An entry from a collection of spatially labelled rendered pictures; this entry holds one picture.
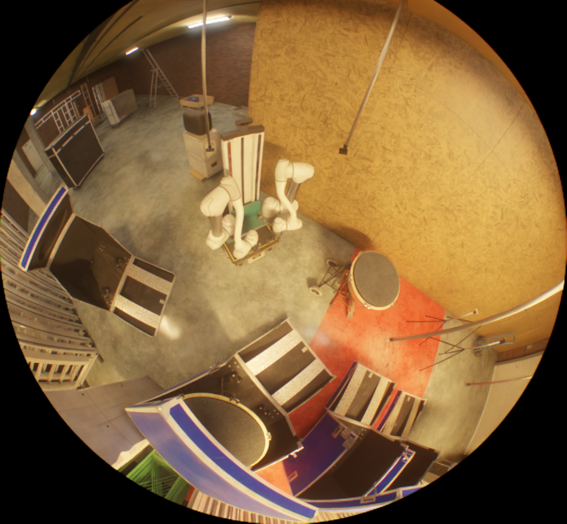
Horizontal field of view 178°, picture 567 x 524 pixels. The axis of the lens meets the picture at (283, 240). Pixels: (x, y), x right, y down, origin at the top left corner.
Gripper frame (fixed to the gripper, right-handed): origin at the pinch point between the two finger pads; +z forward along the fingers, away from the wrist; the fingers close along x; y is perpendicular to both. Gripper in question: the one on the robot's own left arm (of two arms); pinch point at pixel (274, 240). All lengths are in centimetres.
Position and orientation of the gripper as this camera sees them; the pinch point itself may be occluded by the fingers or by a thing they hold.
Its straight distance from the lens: 202.0
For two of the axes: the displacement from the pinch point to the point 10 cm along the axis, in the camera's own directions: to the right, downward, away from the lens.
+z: -1.5, 4.9, 8.6
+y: 5.6, 7.6, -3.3
